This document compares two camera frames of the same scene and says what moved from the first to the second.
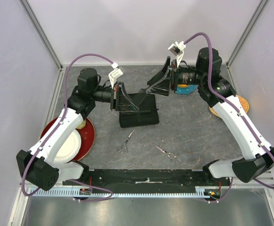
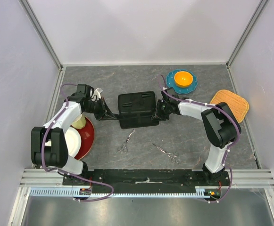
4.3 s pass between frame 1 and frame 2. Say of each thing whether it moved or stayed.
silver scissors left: stayed
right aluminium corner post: stayed
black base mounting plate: stayed
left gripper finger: moved
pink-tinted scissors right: stayed
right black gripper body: moved
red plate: stayed
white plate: stayed
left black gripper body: moved
